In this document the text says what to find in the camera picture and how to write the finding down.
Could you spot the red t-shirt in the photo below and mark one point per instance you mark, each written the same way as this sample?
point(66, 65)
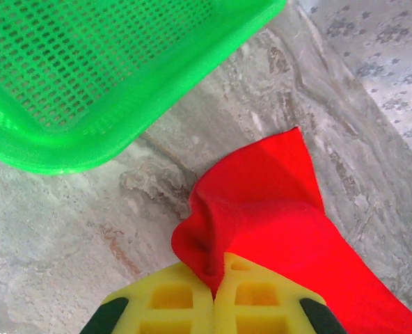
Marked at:
point(268, 215)

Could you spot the green plastic mesh basket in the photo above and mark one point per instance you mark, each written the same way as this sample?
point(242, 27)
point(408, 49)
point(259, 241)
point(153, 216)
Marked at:
point(70, 69)

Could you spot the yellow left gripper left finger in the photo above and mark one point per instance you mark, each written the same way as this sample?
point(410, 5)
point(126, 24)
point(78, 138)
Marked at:
point(178, 313)

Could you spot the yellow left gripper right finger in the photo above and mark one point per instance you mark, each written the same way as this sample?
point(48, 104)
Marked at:
point(261, 313)

